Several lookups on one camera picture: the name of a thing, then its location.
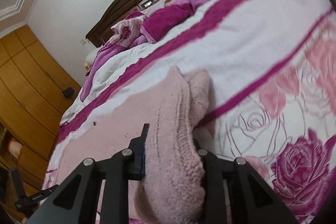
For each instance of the white plush toy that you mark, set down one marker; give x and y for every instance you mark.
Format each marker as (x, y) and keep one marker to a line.
(90, 59)

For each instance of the black wall device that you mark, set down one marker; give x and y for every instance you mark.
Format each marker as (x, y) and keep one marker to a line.
(68, 92)

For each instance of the crumpled magenta blanket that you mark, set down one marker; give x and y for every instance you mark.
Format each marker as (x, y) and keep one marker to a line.
(139, 28)

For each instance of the pink knitted cardigan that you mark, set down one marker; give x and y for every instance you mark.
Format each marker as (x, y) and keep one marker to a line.
(171, 190)

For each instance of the wooden wardrobe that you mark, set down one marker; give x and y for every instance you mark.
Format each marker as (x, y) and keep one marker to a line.
(32, 105)

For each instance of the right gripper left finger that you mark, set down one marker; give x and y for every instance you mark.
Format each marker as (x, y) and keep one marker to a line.
(97, 187)

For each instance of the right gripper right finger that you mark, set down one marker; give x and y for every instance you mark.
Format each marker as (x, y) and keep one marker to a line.
(236, 193)

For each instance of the pink floral bed cover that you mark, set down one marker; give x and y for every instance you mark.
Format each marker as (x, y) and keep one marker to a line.
(271, 65)

